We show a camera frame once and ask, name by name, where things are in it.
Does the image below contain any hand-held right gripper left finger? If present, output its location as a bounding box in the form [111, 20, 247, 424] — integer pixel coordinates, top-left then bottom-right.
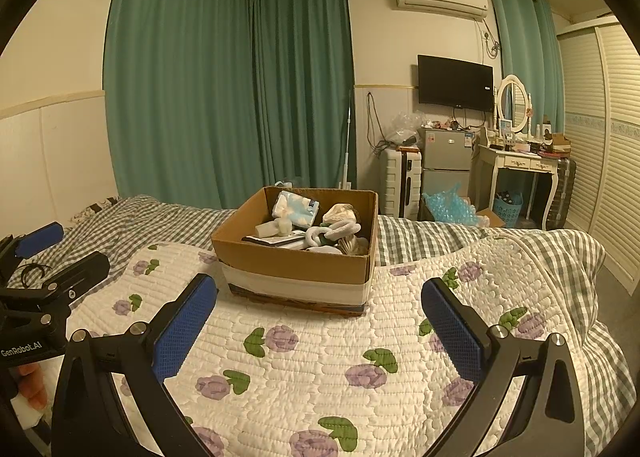
[51, 273, 221, 457]

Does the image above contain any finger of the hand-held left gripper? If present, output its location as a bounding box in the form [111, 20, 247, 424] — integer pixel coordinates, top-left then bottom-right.
[0, 222, 65, 283]
[20, 252, 111, 310]

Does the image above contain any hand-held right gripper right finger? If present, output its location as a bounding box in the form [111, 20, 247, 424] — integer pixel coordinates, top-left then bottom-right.
[421, 278, 587, 457]

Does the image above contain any brown cardboard box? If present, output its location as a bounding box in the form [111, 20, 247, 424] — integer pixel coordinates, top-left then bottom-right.
[211, 186, 380, 318]

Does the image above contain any white labelled packet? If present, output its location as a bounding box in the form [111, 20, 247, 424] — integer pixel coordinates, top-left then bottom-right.
[242, 231, 307, 251]

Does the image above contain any white cloth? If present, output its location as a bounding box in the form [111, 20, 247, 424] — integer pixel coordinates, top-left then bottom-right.
[305, 222, 362, 252]

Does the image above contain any beige soft toy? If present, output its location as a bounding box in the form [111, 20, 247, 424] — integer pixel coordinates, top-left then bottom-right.
[321, 203, 358, 228]

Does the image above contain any white blue tissue pack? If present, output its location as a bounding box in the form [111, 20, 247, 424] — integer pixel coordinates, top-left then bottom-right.
[272, 191, 321, 230]

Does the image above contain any person's left hand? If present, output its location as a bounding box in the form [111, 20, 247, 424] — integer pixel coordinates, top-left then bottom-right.
[12, 362, 52, 409]

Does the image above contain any brown patterned pillow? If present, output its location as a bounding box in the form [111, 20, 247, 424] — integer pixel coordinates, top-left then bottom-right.
[70, 197, 121, 224]

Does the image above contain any white floral quilt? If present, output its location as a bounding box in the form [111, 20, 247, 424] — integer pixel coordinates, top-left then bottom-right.
[65, 229, 608, 457]

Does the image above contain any blue bubble wrap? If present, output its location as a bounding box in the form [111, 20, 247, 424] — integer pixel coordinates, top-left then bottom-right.
[422, 182, 482, 228]

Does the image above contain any blue plastic basket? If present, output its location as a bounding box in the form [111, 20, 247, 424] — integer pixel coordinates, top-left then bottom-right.
[492, 192, 524, 228]

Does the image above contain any white suitcase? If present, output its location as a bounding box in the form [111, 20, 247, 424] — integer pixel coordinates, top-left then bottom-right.
[378, 147, 425, 220]

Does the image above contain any small grey fridge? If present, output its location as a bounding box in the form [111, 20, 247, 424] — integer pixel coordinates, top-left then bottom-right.
[419, 127, 473, 218]

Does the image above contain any dark suitcase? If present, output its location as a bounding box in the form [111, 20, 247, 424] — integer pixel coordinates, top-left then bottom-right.
[542, 157, 577, 230]

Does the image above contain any white dressing table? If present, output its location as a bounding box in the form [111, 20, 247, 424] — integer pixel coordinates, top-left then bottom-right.
[472, 139, 561, 230]

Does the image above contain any clear plastic bag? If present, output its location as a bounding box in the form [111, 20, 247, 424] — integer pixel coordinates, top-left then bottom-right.
[387, 111, 426, 145]

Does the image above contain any wide teal curtain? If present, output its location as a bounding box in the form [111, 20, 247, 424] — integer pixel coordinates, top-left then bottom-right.
[102, 0, 257, 210]

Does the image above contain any white pole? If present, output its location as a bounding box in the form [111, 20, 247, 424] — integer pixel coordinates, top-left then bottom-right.
[340, 92, 354, 190]

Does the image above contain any white oval mirror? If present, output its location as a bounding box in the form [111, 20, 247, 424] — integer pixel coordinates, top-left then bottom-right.
[492, 74, 534, 135]

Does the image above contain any white louvred wardrobe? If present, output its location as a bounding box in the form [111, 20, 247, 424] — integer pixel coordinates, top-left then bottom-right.
[555, 14, 640, 288]

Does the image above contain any teal corner curtain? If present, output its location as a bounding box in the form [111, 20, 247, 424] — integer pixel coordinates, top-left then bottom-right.
[247, 0, 358, 208]

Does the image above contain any narrow teal window curtain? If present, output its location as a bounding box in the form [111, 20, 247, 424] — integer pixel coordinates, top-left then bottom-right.
[487, 0, 566, 138]

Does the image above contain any black cable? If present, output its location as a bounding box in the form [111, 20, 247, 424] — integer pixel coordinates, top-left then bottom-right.
[20, 262, 53, 284]

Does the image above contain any black wall television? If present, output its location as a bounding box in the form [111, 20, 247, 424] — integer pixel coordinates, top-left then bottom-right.
[417, 55, 494, 112]

